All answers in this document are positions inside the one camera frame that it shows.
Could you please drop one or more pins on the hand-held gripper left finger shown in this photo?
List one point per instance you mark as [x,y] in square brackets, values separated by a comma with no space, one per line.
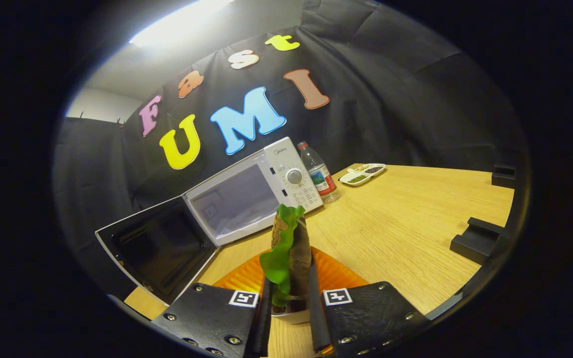
[264,323]

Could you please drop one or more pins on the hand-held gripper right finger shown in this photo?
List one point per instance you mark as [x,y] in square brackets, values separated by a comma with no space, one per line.
[316,323]

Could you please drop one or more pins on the brown sandwich with lettuce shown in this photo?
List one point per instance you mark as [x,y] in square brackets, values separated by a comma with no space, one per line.
[296,253]

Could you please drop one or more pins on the white microwave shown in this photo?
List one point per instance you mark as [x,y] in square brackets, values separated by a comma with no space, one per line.
[237,199]

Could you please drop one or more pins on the small white dish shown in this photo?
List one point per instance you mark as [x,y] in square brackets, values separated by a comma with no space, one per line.
[291,317]

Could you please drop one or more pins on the clear plastic water bottle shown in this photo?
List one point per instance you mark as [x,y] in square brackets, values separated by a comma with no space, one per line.
[321,176]

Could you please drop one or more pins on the white divided bean dish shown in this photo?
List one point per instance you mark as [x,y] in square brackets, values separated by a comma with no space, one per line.
[358,178]

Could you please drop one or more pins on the black plastic block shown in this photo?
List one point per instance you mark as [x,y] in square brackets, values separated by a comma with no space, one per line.
[503,176]
[475,241]

